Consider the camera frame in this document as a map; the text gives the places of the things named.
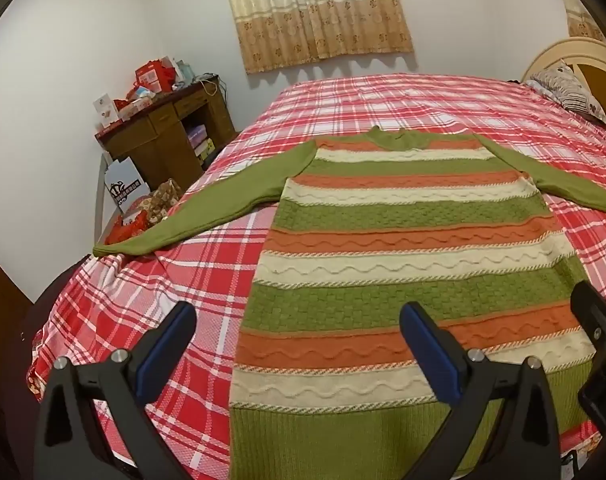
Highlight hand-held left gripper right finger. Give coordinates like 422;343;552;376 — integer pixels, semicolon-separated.
399;301;564;480

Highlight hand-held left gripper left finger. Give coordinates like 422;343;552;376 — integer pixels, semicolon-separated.
33;301;198;480

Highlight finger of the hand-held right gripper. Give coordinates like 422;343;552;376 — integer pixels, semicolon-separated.
578;350;606;436
570;281;606;356

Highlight green orange cream striped sweater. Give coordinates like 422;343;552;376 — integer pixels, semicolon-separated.
93;125;606;480

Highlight red bag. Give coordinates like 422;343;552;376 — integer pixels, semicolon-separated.
105;210;151;246

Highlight gold patterned bag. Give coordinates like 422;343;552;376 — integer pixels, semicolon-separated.
145;178;184;221

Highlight brown wooden door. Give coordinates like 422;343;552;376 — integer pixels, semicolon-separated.
0;245;36;361

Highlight white printed paper bag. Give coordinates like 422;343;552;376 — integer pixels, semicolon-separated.
103;157;151;216

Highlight dark wooden desk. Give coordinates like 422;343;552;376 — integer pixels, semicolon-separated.
95;76;238;191

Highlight stack of books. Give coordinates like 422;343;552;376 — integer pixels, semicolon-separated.
185;125;216;163

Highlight grey patterned pillow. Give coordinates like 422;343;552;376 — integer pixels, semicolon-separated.
530;60;606;126

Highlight white card box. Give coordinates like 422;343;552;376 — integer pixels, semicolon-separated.
93;92;121;131

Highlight red white plaid bed sheet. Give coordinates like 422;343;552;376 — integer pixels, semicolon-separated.
27;74;606;480

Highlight cream wooden headboard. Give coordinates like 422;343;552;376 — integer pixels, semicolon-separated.
522;37;606;126

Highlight red gift box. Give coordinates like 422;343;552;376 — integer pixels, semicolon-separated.
133;59;178;93

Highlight beige narrow curtain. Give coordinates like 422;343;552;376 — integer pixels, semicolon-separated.
558;0;606;43

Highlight beige patterned curtain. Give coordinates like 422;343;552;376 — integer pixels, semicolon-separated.
218;0;414;75

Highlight grey metal frame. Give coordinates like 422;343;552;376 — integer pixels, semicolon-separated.
94;152;108;246

